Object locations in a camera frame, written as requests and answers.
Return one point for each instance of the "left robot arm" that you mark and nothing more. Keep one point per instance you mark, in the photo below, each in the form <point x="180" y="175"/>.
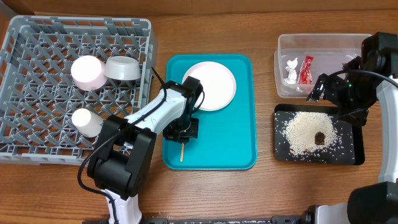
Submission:
<point x="120" y="163"/>

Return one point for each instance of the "grey-white bowl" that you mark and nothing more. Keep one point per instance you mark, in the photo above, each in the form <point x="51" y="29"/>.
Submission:
<point x="122" y="68"/>

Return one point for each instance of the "wooden chopstick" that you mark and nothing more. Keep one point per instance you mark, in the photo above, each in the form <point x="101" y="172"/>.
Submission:
<point x="182" y="152"/>

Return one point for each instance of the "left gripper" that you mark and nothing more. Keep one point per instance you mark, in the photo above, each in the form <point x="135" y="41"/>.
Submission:
<point x="173" y="135"/>

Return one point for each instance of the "rice pile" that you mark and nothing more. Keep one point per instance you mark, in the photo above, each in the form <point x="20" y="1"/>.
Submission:
<point x="294" y="136"/>

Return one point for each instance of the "teal plastic tray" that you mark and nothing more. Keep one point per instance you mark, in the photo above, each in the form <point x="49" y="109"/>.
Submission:
<point x="227" y="138"/>

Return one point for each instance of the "grey dishwasher rack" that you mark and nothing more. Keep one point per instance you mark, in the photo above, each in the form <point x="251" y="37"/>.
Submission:
<point x="39" y="96"/>

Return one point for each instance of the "brown food piece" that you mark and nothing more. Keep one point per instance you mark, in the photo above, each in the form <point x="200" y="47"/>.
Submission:
<point x="319" y="139"/>

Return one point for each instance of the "large white plate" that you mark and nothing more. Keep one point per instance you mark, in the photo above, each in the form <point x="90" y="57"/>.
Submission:
<point x="218" y="83"/>

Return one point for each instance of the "crumpled white paper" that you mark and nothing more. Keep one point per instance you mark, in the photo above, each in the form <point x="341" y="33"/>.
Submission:
<point x="292" y="73"/>

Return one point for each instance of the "red snack wrapper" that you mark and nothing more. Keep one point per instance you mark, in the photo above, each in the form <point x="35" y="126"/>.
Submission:
<point x="305" y="76"/>

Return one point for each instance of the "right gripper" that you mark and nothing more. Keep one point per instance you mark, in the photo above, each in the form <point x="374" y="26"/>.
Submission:
<point x="325" y="88"/>

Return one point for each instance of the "clear plastic bin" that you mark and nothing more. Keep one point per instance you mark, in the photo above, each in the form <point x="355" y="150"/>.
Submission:
<point x="329" y="51"/>

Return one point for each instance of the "white cup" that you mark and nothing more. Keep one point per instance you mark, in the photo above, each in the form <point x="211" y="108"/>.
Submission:
<point x="87" y="122"/>

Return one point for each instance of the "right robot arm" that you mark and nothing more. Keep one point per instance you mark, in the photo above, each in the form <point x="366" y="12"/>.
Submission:
<point x="363" y="81"/>

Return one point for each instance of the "black tray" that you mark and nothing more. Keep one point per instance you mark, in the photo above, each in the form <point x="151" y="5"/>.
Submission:
<point x="358" y="156"/>

